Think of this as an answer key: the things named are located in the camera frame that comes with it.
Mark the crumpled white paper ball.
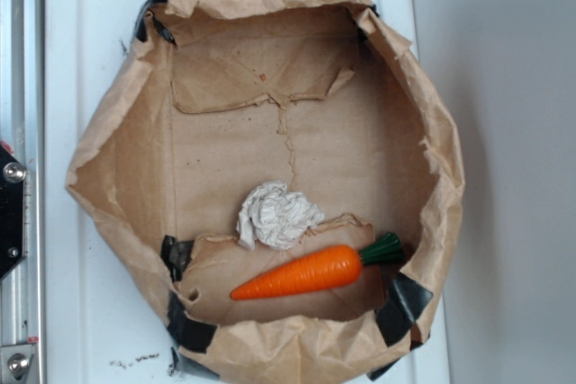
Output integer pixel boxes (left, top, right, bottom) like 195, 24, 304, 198
237, 181, 325, 251

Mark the brown paper bag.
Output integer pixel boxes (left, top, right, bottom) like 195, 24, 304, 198
66, 0, 464, 383

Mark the aluminium frame rail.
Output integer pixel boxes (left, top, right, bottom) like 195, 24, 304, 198
1, 0, 46, 383

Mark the orange plastic carrot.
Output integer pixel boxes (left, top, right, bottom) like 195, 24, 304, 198
229, 232, 404, 300

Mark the black mounting bracket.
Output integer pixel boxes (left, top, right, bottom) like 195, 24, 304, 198
0, 143, 26, 280

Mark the white plastic tray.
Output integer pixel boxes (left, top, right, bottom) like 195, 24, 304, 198
43, 0, 453, 384

